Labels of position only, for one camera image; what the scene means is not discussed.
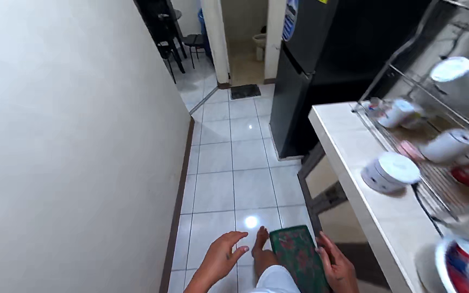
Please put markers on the white round basin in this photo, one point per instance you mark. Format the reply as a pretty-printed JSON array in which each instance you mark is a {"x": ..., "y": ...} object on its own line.
[{"x": 441, "y": 260}]

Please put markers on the large white plastic container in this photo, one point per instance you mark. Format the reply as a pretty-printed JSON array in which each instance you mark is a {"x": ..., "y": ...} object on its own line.
[{"x": 458, "y": 79}]

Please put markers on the black refrigerator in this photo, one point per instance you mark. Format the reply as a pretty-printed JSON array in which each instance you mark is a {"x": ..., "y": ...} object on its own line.
[{"x": 299, "y": 89}]

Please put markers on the person's left fingers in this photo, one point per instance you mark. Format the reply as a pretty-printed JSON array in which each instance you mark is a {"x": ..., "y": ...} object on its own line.
[{"x": 234, "y": 237}]

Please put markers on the black chair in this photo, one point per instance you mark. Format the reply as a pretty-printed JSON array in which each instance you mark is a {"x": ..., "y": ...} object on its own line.
[{"x": 194, "y": 40}]

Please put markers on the white cylindrical canister with hole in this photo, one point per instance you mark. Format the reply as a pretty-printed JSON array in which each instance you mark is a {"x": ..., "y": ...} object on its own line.
[{"x": 448, "y": 146}]

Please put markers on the person's right thumb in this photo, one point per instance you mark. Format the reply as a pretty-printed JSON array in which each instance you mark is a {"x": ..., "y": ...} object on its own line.
[{"x": 323, "y": 258}]

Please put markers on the green floral floor mat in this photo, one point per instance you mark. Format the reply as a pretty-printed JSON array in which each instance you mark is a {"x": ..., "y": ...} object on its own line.
[{"x": 299, "y": 254}]

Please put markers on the small clear glass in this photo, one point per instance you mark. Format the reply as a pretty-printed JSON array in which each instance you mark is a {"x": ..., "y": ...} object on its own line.
[{"x": 374, "y": 103}]

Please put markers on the dark table with chairs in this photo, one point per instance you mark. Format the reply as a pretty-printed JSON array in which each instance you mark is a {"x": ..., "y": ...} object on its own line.
[{"x": 165, "y": 32}]

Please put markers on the dark doormat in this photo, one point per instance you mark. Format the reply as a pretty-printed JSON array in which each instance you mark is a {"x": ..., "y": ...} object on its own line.
[{"x": 245, "y": 92}]

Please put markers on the blue bin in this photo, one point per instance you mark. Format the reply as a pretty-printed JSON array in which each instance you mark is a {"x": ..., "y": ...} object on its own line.
[{"x": 206, "y": 36}]

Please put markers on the person's left hand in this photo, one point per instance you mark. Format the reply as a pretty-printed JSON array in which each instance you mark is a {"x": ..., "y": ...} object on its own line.
[{"x": 221, "y": 254}]

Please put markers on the white canister with lid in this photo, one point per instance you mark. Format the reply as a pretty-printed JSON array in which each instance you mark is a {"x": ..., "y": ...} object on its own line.
[{"x": 393, "y": 173}]

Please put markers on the person's left forearm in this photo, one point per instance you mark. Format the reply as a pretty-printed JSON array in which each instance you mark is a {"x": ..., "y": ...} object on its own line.
[{"x": 199, "y": 281}]

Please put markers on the person's left thumb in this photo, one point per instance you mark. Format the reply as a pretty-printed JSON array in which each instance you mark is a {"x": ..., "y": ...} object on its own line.
[{"x": 239, "y": 254}]

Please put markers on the person's right fingers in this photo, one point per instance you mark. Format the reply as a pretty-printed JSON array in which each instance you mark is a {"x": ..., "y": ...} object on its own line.
[{"x": 330, "y": 246}]

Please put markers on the pink item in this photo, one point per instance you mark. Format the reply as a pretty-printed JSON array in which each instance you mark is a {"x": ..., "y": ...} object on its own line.
[{"x": 409, "y": 150}]

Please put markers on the white counter with brown frame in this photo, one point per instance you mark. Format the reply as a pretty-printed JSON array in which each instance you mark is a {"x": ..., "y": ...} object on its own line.
[{"x": 340, "y": 134}]

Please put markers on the person's legs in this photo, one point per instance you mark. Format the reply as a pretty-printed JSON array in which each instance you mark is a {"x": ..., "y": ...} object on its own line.
[{"x": 266, "y": 262}]

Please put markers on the person's right hand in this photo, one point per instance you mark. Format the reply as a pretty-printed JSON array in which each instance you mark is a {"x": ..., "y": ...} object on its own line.
[{"x": 339, "y": 269}]

